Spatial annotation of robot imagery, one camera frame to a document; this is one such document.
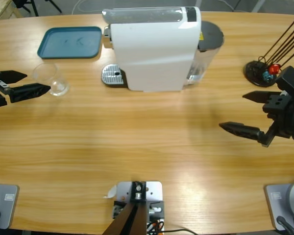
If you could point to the clear glass cup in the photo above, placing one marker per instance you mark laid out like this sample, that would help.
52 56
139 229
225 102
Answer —
58 88

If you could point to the clear water tank dark lid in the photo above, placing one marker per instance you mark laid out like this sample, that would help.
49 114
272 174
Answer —
210 34

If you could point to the black capsule holder with rods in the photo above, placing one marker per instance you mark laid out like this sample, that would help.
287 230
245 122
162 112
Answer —
251 71

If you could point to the blue coffee capsule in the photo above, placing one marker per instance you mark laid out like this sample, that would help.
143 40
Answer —
267 76

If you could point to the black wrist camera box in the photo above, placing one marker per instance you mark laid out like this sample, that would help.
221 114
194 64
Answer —
291 78

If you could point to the metal drip tray grille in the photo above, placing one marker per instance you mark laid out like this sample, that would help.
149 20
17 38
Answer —
110 74

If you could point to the white block with dark post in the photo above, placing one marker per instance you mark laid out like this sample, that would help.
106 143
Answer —
152 191

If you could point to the white capsule coffee machine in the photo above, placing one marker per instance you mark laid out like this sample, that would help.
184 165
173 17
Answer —
152 54

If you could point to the white paper tag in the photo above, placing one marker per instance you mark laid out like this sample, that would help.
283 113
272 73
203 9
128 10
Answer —
111 192

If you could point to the light wooden crate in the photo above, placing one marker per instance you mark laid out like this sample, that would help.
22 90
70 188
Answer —
0 9

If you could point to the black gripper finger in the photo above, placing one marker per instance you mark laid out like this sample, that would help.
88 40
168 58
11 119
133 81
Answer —
13 76
264 96
29 91
245 131

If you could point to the teal plastic tray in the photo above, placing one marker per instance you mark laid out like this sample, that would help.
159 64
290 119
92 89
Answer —
68 42

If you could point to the black stand legs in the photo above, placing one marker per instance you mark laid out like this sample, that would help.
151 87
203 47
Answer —
33 6

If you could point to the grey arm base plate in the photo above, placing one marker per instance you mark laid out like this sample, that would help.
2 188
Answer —
276 195
2 203

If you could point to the red coffee capsule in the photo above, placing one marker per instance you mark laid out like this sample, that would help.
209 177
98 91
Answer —
275 69

